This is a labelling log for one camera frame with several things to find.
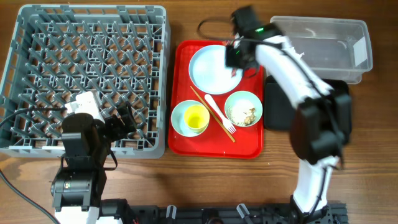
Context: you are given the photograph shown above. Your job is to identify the pale blue round plate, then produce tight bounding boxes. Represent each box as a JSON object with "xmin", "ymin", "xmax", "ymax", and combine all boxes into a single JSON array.
[{"xmin": 188, "ymin": 45, "xmax": 243, "ymax": 95}]

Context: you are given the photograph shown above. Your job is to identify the light blue bowl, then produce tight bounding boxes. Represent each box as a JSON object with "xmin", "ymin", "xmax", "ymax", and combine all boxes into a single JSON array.
[{"xmin": 171, "ymin": 100, "xmax": 208, "ymax": 137}]

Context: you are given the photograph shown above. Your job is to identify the mint green bowl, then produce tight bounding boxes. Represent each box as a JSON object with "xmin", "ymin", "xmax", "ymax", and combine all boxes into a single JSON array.
[{"xmin": 224, "ymin": 91, "xmax": 263, "ymax": 128}]

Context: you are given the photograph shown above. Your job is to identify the wooden chopstick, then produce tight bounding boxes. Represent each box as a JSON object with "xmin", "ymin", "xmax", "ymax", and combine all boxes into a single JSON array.
[{"xmin": 190, "ymin": 86, "xmax": 236, "ymax": 142}]

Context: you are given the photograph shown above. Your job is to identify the rice and peanut leftovers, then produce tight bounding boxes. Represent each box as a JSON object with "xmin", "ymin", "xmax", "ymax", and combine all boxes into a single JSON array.
[{"xmin": 229, "ymin": 99, "xmax": 256, "ymax": 126}]

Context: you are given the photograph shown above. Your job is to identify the yellow plastic cup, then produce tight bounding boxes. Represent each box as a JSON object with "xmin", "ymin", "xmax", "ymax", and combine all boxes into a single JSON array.
[{"xmin": 184, "ymin": 105, "xmax": 210, "ymax": 133}]

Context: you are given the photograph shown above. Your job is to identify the white plastic fork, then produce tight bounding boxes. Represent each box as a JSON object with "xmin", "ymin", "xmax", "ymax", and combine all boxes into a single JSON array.
[{"xmin": 205, "ymin": 94, "xmax": 236, "ymax": 134}]

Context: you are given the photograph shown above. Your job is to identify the red snack wrapper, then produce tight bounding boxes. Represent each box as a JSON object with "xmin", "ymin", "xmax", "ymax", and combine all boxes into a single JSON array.
[{"xmin": 231, "ymin": 68, "xmax": 237, "ymax": 77}]

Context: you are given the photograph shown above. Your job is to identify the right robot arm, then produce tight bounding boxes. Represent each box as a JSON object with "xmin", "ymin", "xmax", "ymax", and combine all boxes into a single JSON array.
[{"xmin": 225, "ymin": 6, "xmax": 351, "ymax": 223}]

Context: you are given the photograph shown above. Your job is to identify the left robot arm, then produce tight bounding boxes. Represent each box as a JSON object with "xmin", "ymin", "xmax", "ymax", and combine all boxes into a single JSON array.
[{"xmin": 51, "ymin": 101, "xmax": 139, "ymax": 223}]

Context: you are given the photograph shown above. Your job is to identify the black plastic waste tray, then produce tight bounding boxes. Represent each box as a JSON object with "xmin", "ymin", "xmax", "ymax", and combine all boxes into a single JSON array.
[{"xmin": 263, "ymin": 75, "xmax": 353, "ymax": 131}]

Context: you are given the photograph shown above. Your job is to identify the grey plastic dishwasher rack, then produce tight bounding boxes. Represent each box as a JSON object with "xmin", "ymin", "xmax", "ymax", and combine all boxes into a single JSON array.
[{"xmin": 1, "ymin": 4, "xmax": 171, "ymax": 159}]

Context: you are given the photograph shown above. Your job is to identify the clear plastic waste bin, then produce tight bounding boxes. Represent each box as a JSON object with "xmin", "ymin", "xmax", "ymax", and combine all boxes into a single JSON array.
[{"xmin": 270, "ymin": 16, "xmax": 373, "ymax": 84}]

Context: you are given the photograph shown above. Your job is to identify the red plastic serving tray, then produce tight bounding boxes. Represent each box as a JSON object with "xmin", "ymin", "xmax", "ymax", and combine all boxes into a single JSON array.
[{"xmin": 168, "ymin": 40, "xmax": 264, "ymax": 159}]

